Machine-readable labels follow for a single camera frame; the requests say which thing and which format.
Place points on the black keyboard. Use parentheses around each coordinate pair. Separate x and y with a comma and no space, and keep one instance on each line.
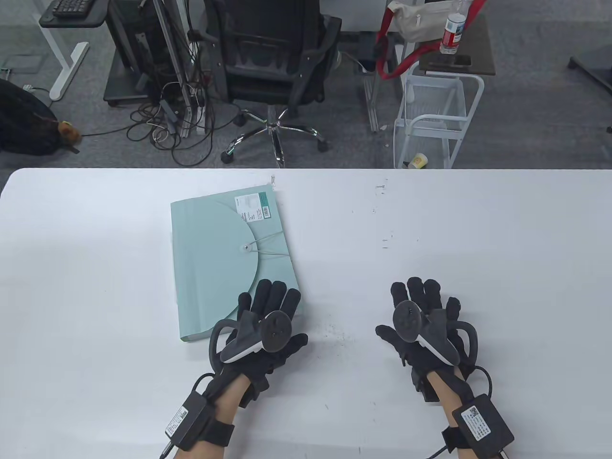
(71,7)

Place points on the dark brown side table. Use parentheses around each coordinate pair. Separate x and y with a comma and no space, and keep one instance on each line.
(480,48)

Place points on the black office chair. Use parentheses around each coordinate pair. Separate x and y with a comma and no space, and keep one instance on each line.
(270,52)

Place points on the white leg standing desk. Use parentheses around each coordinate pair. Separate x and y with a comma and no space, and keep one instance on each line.
(67,67)

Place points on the person's right forearm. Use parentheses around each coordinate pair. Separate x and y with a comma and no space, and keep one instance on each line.
(442,389)

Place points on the black stand base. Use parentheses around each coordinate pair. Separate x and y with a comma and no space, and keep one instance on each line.
(593,67)

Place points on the clear plastic water bottle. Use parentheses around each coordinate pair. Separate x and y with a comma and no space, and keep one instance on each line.
(453,31)

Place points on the brown plush toy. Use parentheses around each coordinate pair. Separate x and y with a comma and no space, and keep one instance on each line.
(69,131)

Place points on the short aluminium extrusion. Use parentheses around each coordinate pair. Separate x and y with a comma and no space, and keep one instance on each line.
(372,107)

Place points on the black backpack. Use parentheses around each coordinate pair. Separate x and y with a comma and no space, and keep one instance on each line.
(24,119)

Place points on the person's left forearm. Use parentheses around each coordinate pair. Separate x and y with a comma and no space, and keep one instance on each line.
(227,401)

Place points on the person's left hand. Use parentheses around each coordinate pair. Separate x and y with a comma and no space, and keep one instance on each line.
(272,299)

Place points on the grey white handheld controller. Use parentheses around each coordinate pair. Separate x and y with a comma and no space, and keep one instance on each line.
(275,331)
(406,321)

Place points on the aluminium frame rail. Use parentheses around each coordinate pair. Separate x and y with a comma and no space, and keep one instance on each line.
(174,57)

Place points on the black labelled wrist box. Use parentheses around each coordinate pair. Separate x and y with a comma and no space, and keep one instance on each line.
(483,423)
(189,418)

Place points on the black computer tower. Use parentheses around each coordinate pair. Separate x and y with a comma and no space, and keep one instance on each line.
(136,43)

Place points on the yellow paper cup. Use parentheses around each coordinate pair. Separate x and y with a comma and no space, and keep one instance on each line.
(417,161)

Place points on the black smartphone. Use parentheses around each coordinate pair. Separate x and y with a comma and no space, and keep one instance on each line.
(449,60)

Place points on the person's right hand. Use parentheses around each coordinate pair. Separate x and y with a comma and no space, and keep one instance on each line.
(420,291)

